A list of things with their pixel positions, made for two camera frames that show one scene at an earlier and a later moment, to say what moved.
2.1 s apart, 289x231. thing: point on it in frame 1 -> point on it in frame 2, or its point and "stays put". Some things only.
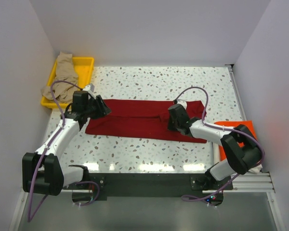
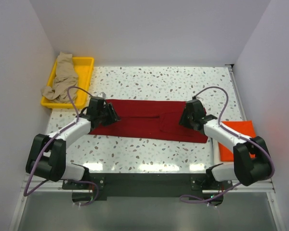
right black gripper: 169,126 -> 182,120
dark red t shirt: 143,119 stays put
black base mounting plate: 96,187 stays put
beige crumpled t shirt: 64,71 stays put
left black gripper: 102,109 -> 113,117
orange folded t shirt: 232,124 stays put
